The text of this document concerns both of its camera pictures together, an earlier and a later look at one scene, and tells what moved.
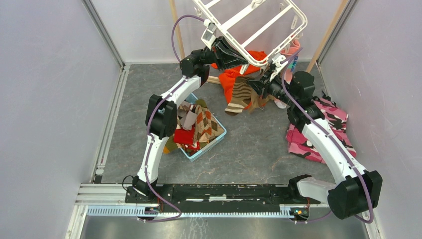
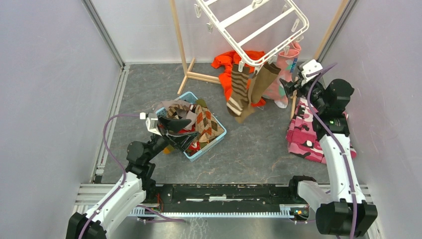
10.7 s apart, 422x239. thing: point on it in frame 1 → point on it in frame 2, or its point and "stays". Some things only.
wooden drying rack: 216,80 stays
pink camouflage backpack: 335,117 stays
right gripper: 262,86 → 289,87
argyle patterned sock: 206,127 stays
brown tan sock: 257,101 → 248,114
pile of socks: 196,126 stays
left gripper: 226,57 → 183,141
